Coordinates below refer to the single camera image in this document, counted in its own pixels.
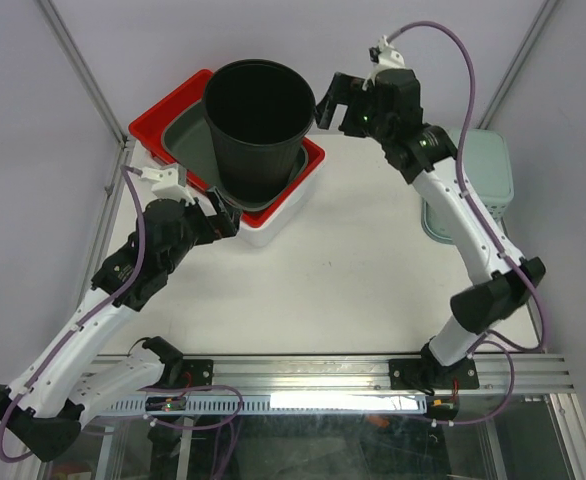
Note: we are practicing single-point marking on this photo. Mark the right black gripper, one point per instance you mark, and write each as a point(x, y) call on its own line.
point(343, 85)

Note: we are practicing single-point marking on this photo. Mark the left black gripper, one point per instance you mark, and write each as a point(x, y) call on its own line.
point(219, 226)

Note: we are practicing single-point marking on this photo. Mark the large black plastic bucket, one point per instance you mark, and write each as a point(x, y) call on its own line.
point(258, 112)

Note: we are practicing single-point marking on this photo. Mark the red plastic tray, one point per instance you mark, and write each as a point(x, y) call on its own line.
point(148, 128)

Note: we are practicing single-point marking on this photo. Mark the teal perforated plastic basket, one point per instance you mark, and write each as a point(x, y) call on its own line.
point(487, 163)

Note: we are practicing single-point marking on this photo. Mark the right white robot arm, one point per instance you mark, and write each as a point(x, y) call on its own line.
point(501, 276)

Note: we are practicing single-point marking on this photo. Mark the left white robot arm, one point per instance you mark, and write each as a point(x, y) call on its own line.
point(47, 407)

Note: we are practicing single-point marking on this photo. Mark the white plastic bin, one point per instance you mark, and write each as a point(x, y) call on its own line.
point(260, 228)

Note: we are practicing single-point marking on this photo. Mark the grey plastic tray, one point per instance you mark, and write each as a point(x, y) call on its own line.
point(188, 141)

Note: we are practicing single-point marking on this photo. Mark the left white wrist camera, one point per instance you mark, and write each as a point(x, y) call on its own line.
point(168, 182)

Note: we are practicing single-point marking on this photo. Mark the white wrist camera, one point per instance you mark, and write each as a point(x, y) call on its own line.
point(383, 56)
point(168, 182)

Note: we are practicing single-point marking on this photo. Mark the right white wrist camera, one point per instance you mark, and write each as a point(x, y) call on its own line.
point(383, 56)

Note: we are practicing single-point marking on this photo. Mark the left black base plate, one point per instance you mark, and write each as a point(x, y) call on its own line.
point(187, 372)

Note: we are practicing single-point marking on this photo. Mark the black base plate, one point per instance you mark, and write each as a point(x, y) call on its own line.
point(427, 375)
point(187, 372)

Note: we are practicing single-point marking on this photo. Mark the aluminium mounting rail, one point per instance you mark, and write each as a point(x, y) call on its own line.
point(528, 374)

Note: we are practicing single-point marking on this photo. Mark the white slotted cable duct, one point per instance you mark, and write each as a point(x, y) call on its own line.
point(279, 403)

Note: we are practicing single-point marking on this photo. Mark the left aluminium frame post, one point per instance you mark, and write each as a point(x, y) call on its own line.
point(65, 40)

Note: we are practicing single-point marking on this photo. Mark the aluminium frame post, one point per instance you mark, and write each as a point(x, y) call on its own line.
point(65, 40)
point(530, 40)

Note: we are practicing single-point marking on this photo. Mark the right aluminium frame post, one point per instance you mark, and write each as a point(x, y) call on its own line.
point(530, 40)

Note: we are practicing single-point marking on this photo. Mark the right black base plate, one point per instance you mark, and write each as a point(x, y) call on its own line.
point(427, 375)

